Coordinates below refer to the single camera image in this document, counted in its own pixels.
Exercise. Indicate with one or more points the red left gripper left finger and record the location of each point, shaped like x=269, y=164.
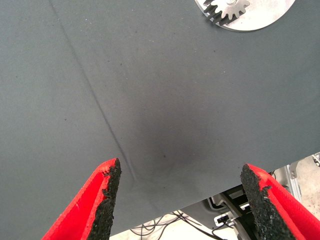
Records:
x=82, y=212

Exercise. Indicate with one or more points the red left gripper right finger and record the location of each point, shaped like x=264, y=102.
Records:
x=280, y=215

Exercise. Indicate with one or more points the round metal carrier plate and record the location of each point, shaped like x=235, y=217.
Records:
x=250, y=26

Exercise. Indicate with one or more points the small steel planetary gear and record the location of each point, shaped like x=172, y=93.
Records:
x=230, y=11

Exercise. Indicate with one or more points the aluminium table leg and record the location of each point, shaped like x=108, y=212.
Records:
x=292, y=180

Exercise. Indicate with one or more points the dark grey table cloth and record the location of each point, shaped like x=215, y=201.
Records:
x=150, y=75

